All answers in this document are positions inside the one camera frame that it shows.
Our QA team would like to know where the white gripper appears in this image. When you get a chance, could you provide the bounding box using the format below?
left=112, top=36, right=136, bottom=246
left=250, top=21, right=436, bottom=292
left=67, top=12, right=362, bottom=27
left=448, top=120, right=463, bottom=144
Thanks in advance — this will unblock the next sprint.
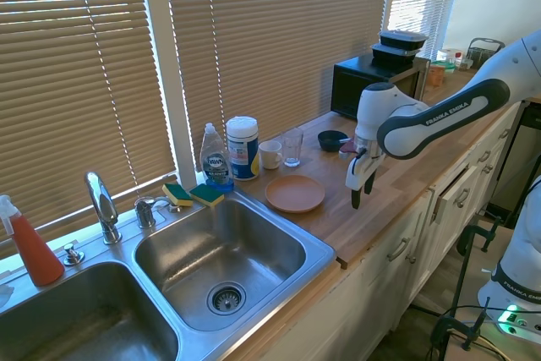
left=345, top=135, right=386, bottom=211

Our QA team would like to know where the orange plastic plate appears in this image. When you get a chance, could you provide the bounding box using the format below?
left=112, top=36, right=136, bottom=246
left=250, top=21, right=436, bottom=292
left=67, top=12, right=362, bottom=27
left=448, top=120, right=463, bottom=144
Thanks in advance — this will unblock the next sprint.
left=265, top=174, right=326, bottom=215

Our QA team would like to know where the white ceramic mug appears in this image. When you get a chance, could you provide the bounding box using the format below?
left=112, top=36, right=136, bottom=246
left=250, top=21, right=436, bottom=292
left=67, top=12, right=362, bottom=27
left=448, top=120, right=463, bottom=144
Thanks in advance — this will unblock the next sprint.
left=258, top=140, right=283, bottom=170

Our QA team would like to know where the metal sink drain strainer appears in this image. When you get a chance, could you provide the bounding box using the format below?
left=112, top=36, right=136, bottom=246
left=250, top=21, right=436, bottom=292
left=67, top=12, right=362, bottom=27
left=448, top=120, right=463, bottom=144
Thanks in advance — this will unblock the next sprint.
left=205, top=280, right=248, bottom=317

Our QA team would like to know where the stainless steel double sink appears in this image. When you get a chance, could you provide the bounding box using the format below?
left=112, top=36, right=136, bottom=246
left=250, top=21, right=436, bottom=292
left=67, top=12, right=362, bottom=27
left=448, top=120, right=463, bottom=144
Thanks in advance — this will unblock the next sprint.
left=0, top=186, right=338, bottom=361

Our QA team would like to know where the chrome sink sprayer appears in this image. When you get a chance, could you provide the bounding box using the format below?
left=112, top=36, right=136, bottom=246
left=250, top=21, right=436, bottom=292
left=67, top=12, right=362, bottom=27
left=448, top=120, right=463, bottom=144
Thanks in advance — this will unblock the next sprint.
left=134, top=195, right=183, bottom=230

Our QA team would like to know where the chrome sink faucet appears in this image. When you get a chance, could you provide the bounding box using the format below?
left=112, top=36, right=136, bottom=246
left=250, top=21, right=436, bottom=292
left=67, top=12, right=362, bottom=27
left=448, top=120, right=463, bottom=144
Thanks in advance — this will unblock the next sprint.
left=83, top=171, right=123, bottom=246

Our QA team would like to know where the chrome sink knob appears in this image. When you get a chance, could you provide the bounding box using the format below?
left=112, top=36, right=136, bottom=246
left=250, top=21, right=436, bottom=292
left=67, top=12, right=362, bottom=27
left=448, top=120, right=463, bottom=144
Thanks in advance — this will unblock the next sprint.
left=63, top=242, right=85, bottom=267

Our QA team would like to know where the dark blue bowl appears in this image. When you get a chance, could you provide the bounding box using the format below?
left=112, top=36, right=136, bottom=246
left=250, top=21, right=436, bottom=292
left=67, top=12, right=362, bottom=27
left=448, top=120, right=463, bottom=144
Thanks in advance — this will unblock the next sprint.
left=317, top=129, right=350, bottom=152

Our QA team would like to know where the clear drinking glass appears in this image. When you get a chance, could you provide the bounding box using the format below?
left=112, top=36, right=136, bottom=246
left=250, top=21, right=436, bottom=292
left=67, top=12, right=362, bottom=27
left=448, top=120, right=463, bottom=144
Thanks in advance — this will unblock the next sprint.
left=281, top=127, right=304, bottom=168

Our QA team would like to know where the white kitchen cabinet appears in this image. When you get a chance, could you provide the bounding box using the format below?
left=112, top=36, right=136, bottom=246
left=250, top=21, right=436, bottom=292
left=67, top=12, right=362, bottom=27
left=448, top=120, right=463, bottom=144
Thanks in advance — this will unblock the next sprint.
left=236, top=102, right=525, bottom=361

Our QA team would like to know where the black microwave oven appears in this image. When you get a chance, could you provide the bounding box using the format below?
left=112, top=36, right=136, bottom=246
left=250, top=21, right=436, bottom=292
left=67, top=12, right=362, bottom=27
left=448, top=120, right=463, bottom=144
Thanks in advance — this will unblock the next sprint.
left=330, top=54, right=432, bottom=122

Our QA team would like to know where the black clamp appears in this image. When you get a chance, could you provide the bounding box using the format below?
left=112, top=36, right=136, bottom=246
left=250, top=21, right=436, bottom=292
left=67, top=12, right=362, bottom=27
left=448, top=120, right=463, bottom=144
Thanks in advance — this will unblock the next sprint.
left=455, top=216, right=505, bottom=257
left=429, top=296, right=492, bottom=353

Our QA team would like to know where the white wipes canister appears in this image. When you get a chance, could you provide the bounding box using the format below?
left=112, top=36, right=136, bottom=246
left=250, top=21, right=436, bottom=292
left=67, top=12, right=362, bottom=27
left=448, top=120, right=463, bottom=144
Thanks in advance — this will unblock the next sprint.
left=225, top=115, right=260, bottom=182

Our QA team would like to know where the black stand pole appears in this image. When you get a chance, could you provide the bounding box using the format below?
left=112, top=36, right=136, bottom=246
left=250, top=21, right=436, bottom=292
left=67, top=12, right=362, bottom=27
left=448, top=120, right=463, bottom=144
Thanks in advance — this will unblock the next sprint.
left=446, top=246, right=473, bottom=320

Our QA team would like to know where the orange box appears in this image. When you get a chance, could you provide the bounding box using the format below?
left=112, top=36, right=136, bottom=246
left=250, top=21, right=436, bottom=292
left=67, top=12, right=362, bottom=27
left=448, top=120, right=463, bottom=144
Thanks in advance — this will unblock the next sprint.
left=425, top=63, right=449, bottom=88

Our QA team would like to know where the Dawn dish soap bottle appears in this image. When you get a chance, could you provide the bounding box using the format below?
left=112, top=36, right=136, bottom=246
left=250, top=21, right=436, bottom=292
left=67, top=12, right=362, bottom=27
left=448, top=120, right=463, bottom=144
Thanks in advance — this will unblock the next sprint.
left=199, top=122, right=235, bottom=193

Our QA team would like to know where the black appliance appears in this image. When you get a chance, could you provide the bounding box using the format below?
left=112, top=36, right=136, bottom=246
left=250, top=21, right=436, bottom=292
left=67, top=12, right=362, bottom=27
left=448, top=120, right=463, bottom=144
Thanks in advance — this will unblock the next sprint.
left=485, top=101, right=541, bottom=227

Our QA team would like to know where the yellow green sponge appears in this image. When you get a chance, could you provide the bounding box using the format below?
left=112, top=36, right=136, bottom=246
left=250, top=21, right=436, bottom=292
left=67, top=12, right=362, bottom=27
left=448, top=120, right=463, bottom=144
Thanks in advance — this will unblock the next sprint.
left=161, top=183, right=194, bottom=209
left=189, top=183, right=226, bottom=210

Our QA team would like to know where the clear plastic container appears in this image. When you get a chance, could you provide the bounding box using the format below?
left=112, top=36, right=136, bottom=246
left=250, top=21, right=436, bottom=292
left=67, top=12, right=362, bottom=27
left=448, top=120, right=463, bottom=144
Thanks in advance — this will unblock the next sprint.
left=436, top=46, right=465, bottom=74

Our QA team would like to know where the wide beige window blind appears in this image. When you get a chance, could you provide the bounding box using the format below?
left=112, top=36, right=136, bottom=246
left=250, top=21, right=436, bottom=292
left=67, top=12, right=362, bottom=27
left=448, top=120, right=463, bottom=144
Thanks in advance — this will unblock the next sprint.
left=0, top=0, right=179, bottom=259

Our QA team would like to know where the orange spray bottle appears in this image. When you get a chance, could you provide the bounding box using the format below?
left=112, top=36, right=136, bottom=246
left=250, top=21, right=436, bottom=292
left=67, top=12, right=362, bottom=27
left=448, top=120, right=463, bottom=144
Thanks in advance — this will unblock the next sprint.
left=0, top=194, right=66, bottom=287

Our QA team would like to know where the wire basket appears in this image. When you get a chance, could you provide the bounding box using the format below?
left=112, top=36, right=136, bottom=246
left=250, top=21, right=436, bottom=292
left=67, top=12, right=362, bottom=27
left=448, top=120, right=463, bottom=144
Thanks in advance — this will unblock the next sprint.
left=466, top=36, right=506, bottom=71

